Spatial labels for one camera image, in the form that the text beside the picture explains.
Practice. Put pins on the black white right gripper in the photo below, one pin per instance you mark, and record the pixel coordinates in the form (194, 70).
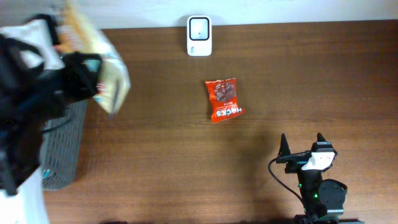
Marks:
(298, 157)

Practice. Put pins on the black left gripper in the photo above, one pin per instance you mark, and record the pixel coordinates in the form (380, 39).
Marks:
(78, 78)

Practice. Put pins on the beige chips bag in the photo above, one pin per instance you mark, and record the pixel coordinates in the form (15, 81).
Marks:
(77, 33)

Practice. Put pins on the red Hacks snack bag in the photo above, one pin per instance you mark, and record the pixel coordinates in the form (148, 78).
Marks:
(223, 99)

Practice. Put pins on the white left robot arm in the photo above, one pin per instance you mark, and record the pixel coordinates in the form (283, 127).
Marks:
(38, 83)

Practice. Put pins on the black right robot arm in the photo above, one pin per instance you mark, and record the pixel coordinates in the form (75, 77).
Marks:
(322, 199)

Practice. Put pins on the grey plastic mesh basket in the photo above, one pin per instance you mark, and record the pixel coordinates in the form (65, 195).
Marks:
(61, 147)

